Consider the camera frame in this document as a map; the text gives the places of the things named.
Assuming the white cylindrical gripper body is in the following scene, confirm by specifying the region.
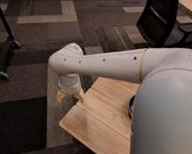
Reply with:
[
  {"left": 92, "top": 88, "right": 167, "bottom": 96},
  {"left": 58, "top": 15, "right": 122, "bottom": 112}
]
[{"left": 58, "top": 74, "right": 82, "bottom": 96}]

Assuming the blue patterned bowl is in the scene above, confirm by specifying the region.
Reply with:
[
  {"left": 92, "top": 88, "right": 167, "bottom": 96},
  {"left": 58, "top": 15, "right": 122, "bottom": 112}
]
[{"left": 128, "top": 96, "right": 135, "bottom": 119}]

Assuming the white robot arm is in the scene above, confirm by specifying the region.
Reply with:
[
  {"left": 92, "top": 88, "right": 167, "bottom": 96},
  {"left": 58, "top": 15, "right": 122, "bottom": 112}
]
[{"left": 48, "top": 43, "right": 192, "bottom": 154}]

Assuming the black office chair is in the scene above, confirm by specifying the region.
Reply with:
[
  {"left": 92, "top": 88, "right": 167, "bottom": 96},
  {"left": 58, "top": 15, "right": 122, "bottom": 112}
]
[{"left": 137, "top": 0, "right": 192, "bottom": 48}]

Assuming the black chair base left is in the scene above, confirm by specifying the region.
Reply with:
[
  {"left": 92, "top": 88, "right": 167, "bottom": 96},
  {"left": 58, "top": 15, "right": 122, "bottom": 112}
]
[{"left": 0, "top": 6, "right": 21, "bottom": 80}]

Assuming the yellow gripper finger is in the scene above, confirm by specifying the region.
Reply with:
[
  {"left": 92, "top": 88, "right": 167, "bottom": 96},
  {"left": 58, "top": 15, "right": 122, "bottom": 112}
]
[
  {"left": 78, "top": 92, "right": 84, "bottom": 103},
  {"left": 56, "top": 91, "right": 63, "bottom": 103}
]

